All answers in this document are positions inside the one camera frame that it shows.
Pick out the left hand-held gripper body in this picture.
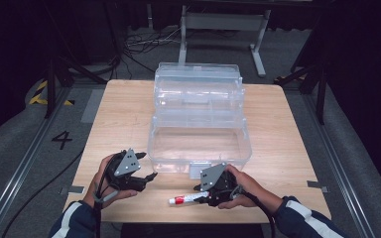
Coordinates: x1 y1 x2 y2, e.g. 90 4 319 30
103 147 147 193

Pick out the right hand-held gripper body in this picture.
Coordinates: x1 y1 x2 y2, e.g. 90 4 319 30
192 162 244 208

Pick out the white and red ointment tube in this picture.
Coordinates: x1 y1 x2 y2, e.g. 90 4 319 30
168 191 211 206

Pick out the clear plastic storage box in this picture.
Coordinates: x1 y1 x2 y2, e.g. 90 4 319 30
146 61 254 180

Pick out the person's right hand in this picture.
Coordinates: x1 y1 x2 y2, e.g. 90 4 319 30
216 164 278 216

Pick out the person's left hand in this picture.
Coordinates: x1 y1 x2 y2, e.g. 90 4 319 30
82 153 140 210

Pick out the grey tape strip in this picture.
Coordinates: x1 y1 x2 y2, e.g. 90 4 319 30
306 179 330 194
59 184 86 196

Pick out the black metal stand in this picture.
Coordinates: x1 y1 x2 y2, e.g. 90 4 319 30
42 54 109 120
273 60 329 127

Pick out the yellow and black hazard tape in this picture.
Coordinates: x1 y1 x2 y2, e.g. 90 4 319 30
28 79 76 107

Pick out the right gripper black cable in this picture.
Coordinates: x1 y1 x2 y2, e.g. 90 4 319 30
232 186 278 238

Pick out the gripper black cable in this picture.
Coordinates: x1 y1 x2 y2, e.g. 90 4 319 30
91 155 120 238
232 186 278 238

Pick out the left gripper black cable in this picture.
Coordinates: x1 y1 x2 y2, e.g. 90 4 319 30
91 155 120 238

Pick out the black floor cable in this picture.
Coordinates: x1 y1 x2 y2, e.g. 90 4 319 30
0 149 85 238

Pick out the metal floor rail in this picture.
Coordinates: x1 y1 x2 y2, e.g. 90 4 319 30
301 93 376 238
0 86 72 238

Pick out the tangle of floor cables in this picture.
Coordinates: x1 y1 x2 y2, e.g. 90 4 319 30
121 25 184 82

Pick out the white metal desk frame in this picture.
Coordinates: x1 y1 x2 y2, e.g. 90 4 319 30
176 4 273 79

